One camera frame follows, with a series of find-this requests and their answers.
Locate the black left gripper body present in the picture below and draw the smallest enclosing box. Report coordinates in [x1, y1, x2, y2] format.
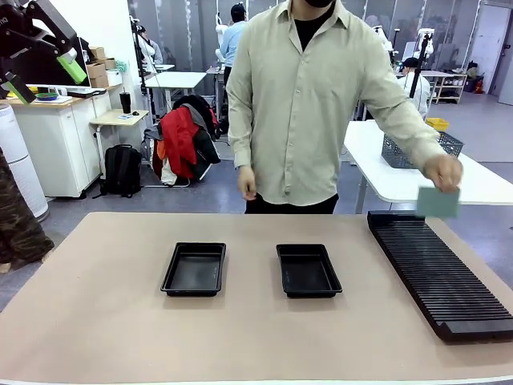
[0, 0, 57, 78]

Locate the black ESD tray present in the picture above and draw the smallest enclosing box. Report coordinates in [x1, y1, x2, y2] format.
[276, 243, 344, 298]
[160, 241, 228, 298]

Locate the pale green glass plate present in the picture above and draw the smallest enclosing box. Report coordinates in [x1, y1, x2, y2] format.
[415, 186, 461, 220]

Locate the person's left forearm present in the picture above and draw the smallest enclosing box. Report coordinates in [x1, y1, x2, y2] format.
[380, 95, 448, 172]

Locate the person's right forearm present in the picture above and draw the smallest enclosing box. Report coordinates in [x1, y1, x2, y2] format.
[231, 115, 256, 169]

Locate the person's right hand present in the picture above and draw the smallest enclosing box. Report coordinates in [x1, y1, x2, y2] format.
[236, 164, 258, 201]

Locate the person's left hand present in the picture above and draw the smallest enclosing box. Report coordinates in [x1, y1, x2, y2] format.
[422, 154, 464, 193]

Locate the stack of cardboard boxes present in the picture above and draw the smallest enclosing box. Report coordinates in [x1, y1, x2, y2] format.
[86, 46, 117, 89]

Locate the black computer monitor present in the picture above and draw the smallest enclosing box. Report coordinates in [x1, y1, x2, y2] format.
[22, 35, 92, 88]

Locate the white air purifier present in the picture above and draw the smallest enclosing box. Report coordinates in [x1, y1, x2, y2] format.
[0, 103, 50, 222]

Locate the small wooden top desk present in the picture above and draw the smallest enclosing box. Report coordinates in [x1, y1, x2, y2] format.
[88, 108, 150, 180]

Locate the white cabinet with wooden top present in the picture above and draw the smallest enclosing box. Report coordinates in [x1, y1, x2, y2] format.
[0, 86, 113, 200]

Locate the white background desk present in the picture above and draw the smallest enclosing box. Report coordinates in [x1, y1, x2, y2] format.
[143, 71, 208, 121]

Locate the black backpack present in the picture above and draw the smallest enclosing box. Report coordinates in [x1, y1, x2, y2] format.
[92, 144, 143, 200]

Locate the red jacket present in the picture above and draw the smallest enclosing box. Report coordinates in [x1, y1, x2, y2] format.
[160, 106, 200, 180]

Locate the person in camouflage trousers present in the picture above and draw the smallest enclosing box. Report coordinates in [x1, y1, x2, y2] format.
[0, 148, 55, 274]

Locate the black coat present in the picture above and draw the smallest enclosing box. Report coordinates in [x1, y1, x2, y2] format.
[172, 94, 222, 180]

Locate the man in blue shirt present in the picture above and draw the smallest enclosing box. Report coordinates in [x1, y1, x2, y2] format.
[219, 2, 252, 87]

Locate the person in beige shirt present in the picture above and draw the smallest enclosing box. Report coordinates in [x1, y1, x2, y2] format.
[225, 0, 450, 215]

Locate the grey mesh basket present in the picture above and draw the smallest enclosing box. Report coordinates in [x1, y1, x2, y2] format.
[381, 131, 465, 170]

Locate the black tripod stand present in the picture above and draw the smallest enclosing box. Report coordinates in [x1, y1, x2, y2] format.
[408, 34, 434, 99]

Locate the seated person with black cap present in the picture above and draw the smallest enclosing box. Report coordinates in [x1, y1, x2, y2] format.
[396, 57, 432, 118]

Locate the large white table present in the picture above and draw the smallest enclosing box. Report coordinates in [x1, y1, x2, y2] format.
[343, 119, 513, 214]

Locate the wooden shelf unit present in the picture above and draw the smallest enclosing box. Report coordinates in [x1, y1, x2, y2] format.
[430, 71, 468, 104]

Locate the black slotted board rack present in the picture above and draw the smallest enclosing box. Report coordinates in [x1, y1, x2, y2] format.
[367, 210, 513, 345]

